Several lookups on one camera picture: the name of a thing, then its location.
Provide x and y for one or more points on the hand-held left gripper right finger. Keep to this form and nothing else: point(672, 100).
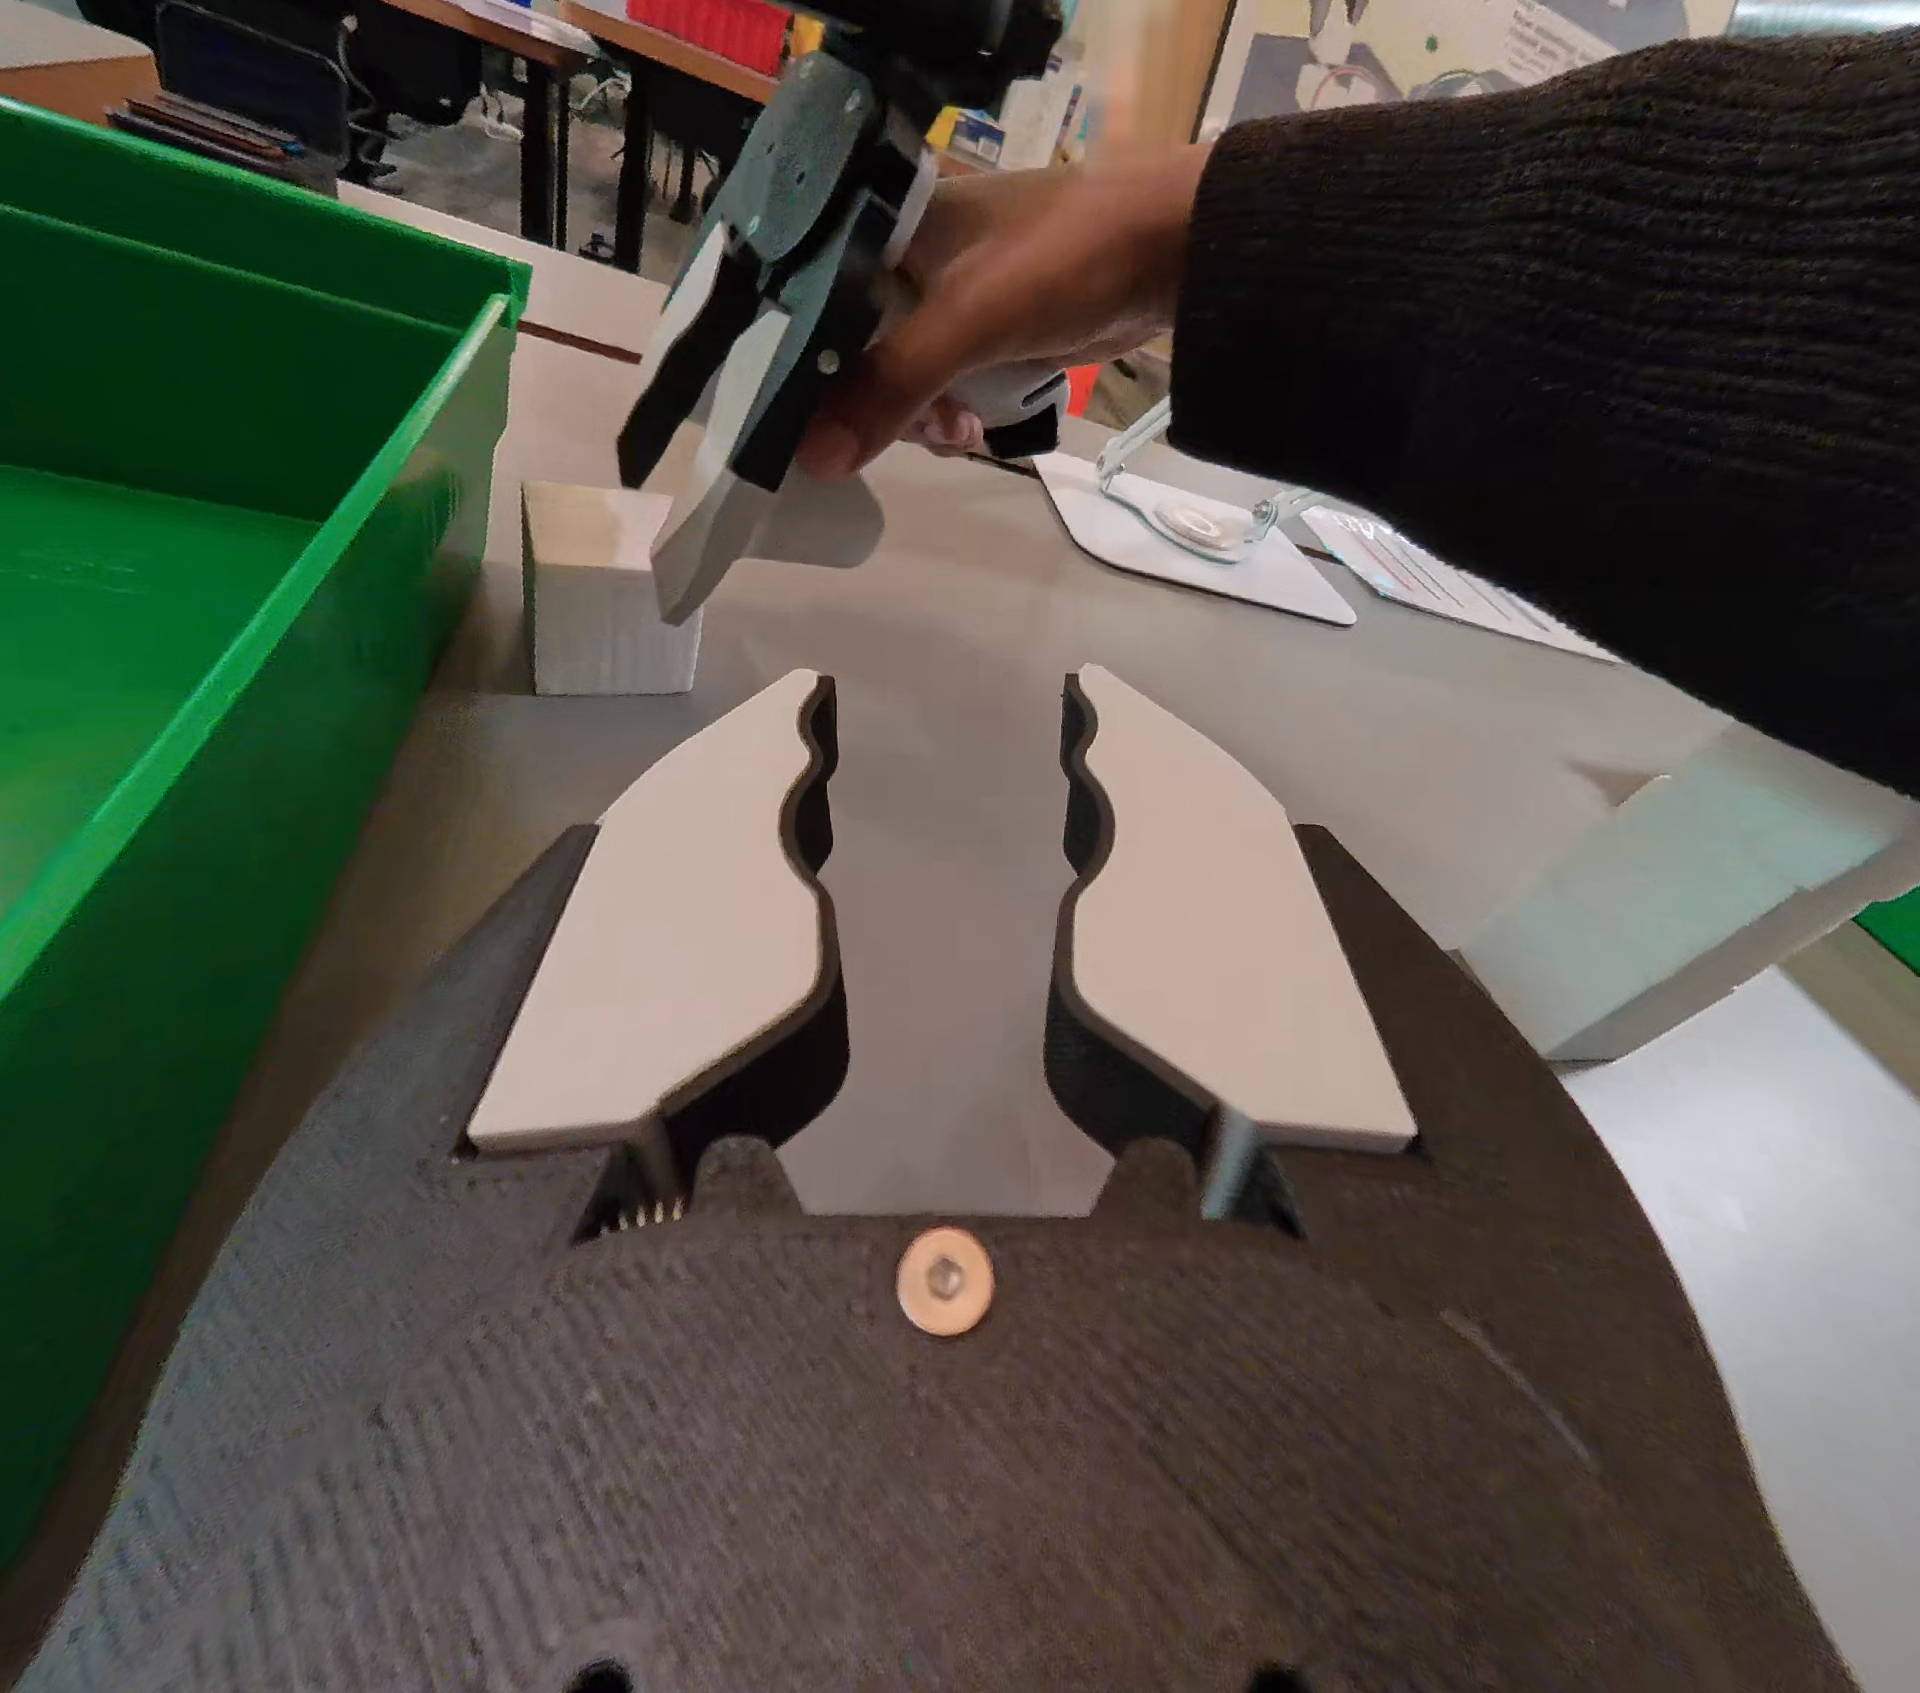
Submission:
point(1217, 957)

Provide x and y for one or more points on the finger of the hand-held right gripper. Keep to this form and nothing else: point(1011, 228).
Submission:
point(732, 462)
point(684, 331)

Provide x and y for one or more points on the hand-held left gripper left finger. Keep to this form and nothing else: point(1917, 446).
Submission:
point(675, 941)

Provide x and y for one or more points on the white foam cube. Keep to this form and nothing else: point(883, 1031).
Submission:
point(600, 627)
point(1684, 882)

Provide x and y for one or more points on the grey desk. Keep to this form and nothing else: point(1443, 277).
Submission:
point(927, 614)

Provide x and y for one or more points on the person's right hand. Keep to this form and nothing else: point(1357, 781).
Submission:
point(1050, 268)

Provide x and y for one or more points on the red plastic bin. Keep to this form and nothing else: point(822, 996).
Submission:
point(705, 14)

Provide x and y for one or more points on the white board stand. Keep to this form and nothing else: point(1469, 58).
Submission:
point(1273, 584)

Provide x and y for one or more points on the printed paper sheet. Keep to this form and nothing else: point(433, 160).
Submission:
point(1440, 584)

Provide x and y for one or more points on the black office chair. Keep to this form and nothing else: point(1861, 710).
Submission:
point(256, 72)

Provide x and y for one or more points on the green plastic bin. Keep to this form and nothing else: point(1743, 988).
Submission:
point(150, 675)

